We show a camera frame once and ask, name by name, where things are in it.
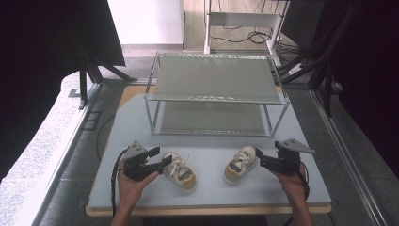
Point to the white metal desk frame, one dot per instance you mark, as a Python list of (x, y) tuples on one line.
[(244, 19)]

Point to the two-tier metal shoe rack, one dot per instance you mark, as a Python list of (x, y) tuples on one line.
[(216, 78)]

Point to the black metal stand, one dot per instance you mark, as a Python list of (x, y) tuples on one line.
[(320, 72), (91, 72)]

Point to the aluminium floor rail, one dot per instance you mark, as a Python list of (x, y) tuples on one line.
[(67, 150), (348, 157)]

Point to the black curtain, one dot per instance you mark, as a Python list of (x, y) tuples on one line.
[(37, 56), (367, 78)]

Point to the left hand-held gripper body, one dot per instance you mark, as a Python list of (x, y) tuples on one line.
[(135, 163)]

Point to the person's right hand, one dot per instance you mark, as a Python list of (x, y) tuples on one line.
[(291, 185)]

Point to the black floor socket plate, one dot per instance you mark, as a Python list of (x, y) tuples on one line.
[(91, 120)]

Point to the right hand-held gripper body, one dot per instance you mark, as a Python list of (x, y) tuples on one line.
[(290, 157)]

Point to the light blue table mat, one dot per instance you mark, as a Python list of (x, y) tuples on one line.
[(207, 194)]

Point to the person's left hand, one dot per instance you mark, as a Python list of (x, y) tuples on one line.
[(133, 188)]

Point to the beige baby shoe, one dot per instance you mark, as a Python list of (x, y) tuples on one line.
[(239, 165), (180, 172)]

